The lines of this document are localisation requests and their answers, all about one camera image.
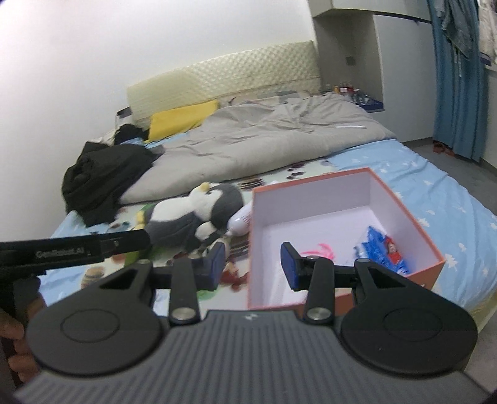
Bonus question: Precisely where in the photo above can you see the white built-in cabinet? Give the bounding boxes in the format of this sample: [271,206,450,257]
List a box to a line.
[307,0,437,142]

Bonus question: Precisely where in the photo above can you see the white hanging garment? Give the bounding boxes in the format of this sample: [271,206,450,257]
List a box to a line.
[477,0,497,67]

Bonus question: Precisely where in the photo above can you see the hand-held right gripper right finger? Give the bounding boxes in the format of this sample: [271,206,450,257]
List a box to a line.
[280,241,426,326]

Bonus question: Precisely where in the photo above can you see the white spray bottle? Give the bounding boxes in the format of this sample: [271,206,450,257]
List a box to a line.
[226,205,254,237]

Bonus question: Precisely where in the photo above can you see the row of small bottles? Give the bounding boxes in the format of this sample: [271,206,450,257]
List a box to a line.
[326,81,368,102]

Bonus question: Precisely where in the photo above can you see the cream quilted headboard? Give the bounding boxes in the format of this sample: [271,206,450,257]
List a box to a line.
[126,40,321,129]

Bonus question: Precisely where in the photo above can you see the blue tray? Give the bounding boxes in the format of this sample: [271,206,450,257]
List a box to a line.
[357,96,385,113]

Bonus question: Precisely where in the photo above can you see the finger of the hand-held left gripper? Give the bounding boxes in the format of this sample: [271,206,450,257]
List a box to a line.
[99,229,151,257]

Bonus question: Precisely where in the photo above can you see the black jacket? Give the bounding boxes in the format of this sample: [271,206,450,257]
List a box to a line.
[62,140,164,228]

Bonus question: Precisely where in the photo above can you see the light blue bed sheet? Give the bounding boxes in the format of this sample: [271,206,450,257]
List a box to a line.
[39,138,497,324]

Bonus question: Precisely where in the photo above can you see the person's left hand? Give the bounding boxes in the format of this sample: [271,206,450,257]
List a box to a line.
[0,311,40,385]

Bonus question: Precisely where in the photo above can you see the small black cloth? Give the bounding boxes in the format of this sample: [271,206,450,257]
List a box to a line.
[113,123,150,144]

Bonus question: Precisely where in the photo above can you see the pink hair tie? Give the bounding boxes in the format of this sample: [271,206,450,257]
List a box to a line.
[299,241,337,262]

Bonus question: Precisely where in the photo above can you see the grey white penguin plush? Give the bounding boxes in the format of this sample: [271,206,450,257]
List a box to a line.
[134,182,246,253]

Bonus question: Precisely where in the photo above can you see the pink cardboard box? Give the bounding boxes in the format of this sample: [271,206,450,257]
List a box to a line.
[247,167,446,317]

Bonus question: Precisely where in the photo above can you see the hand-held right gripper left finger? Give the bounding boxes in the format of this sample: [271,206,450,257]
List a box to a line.
[81,241,226,326]

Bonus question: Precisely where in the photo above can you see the red slippers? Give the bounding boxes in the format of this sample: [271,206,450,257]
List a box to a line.
[433,142,459,158]

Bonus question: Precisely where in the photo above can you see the grey duvet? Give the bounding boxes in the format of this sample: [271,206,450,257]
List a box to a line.
[118,92,397,204]

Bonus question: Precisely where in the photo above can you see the fruit print mat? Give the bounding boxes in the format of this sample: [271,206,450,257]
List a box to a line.
[80,157,338,307]

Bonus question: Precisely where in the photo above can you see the blue plastic packet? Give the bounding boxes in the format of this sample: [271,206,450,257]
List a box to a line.
[353,226,414,277]

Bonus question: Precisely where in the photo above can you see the blue curtain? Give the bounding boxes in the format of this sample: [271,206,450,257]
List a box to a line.
[425,0,489,164]

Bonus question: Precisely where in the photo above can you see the yellow pillow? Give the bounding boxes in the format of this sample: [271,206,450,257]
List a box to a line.
[148,100,221,142]

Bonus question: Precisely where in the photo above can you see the hanging denim clothes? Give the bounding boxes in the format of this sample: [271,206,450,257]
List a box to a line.
[440,0,481,60]

